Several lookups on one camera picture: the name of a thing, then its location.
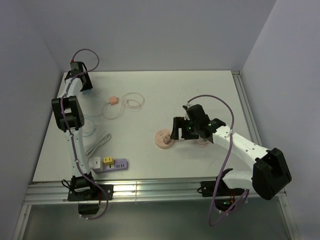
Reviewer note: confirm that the brown pink plug adapter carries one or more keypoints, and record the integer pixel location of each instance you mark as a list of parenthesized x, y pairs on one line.
[(167, 139)]

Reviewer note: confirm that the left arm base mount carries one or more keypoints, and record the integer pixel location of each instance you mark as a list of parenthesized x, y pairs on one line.
[(88, 204)]

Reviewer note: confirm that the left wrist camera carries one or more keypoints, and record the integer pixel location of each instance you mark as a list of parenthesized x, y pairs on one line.
[(77, 67)]

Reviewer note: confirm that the purple power strip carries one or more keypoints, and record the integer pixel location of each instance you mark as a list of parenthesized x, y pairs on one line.
[(120, 164)]

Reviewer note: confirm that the white plug adapter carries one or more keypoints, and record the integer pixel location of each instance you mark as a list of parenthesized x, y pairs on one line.
[(97, 164)]

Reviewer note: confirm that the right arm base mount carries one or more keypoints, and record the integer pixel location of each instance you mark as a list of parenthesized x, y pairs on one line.
[(225, 196)]

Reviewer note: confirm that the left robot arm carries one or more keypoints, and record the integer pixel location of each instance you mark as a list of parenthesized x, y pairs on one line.
[(70, 120)]

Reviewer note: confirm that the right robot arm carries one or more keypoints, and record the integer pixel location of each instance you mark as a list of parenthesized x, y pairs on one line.
[(268, 171)]

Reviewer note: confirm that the yellow plug adapter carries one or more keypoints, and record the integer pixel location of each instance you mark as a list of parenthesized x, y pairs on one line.
[(108, 161)]

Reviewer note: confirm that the aluminium side rail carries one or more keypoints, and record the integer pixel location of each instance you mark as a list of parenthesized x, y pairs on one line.
[(248, 115)]

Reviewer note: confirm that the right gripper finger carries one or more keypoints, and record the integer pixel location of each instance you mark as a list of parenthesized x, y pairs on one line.
[(176, 134), (178, 120)]

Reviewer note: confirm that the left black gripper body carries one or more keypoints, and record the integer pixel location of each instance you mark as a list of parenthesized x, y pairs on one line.
[(88, 85)]

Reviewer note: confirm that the aluminium front rail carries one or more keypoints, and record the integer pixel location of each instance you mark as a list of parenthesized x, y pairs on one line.
[(150, 190)]

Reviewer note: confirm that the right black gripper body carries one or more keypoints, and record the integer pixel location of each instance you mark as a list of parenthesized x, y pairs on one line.
[(190, 130)]

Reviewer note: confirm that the round pink power socket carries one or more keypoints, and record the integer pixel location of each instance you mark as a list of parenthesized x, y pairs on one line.
[(162, 139)]

